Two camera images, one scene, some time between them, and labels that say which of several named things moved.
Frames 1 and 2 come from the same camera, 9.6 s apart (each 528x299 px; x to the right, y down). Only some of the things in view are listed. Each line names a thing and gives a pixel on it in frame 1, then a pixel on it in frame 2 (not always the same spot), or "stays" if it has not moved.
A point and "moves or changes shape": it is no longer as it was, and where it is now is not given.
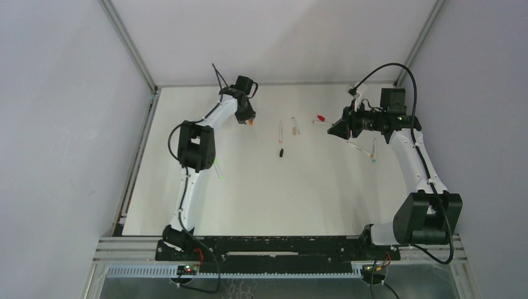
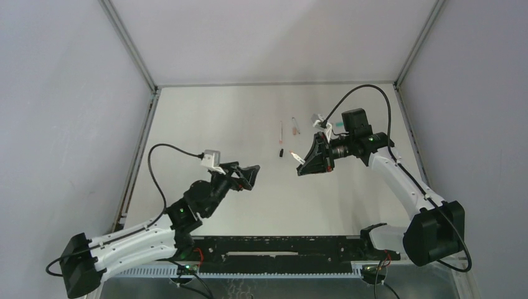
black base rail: x=278 y=255 stays
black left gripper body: x=246 y=113 → x=233 y=175
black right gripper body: x=349 y=125 → x=325 y=151
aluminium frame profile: x=129 y=194 stays
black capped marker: x=281 y=133 stays
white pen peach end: x=370 y=155 moves or changes shape
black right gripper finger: x=340 y=129 → x=319 y=159
